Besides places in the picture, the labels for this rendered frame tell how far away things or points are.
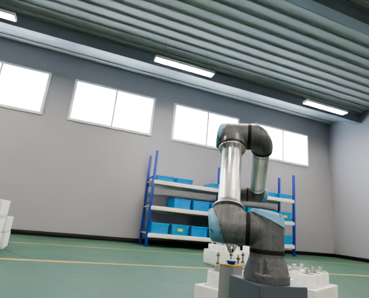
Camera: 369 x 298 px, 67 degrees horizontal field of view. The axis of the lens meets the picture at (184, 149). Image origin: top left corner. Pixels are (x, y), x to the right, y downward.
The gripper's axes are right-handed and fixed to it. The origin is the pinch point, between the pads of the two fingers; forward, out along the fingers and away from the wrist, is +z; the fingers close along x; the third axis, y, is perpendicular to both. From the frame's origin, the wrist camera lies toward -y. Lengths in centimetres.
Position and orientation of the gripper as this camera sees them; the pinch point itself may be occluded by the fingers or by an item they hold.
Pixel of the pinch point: (232, 250)
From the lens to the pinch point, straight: 162.8
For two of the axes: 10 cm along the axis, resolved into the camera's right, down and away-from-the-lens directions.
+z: -0.9, 9.6, -2.6
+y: -3.2, 2.2, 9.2
